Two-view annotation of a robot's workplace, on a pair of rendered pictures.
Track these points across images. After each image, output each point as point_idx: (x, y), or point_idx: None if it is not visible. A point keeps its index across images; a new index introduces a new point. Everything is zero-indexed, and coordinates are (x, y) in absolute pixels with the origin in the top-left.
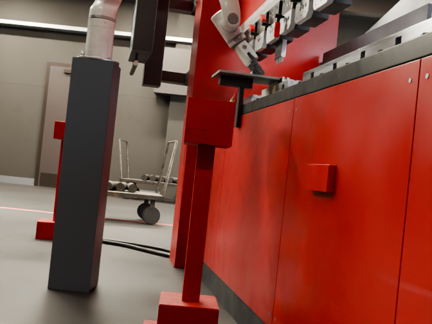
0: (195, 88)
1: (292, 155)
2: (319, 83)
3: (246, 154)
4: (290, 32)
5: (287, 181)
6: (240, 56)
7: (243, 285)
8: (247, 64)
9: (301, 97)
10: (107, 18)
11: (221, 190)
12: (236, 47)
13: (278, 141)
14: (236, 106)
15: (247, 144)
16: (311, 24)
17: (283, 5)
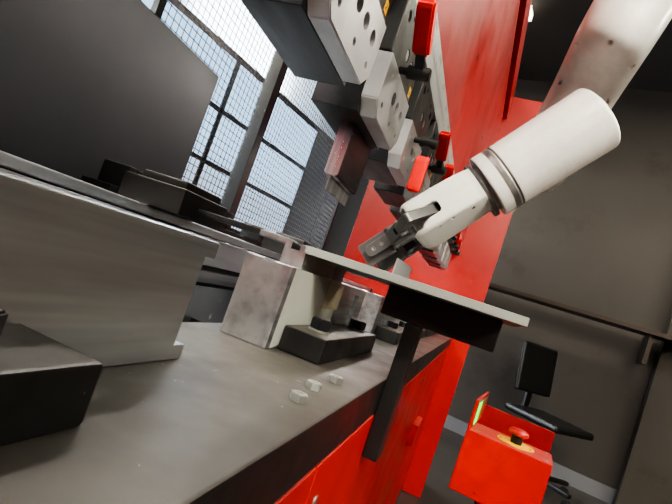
0: None
1: (407, 428)
2: (434, 355)
3: (363, 496)
4: (390, 176)
5: (396, 459)
6: (459, 227)
7: None
8: (426, 243)
9: (428, 366)
10: None
11: None
12: (485, 214)
13: (405, 422)
14: (400, 390)
15: (370, 474)
16: (388, 194)
17: (421, 99)
